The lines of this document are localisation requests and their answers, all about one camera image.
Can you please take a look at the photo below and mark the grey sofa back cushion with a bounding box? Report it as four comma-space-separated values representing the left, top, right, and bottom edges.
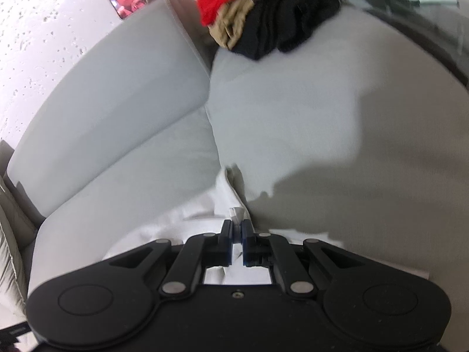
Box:
6, 0, 212, 218

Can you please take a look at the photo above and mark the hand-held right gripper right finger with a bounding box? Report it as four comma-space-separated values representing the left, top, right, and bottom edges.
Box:
241, 219, 367, 298

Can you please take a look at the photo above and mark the beige garment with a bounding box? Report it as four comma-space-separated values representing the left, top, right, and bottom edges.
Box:
210, 0, 290, 51

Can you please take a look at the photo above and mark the white cloth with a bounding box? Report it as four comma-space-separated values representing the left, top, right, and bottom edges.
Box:
103, 167, 345, 287

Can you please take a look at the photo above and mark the grey sofa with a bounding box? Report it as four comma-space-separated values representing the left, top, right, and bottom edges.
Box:
6, 0, 469, 318

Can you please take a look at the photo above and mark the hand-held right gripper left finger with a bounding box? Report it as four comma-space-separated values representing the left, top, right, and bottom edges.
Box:
105, 219, 235, 298

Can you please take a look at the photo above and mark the glass table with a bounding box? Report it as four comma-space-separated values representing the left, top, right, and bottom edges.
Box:
344, 0, 469, 92

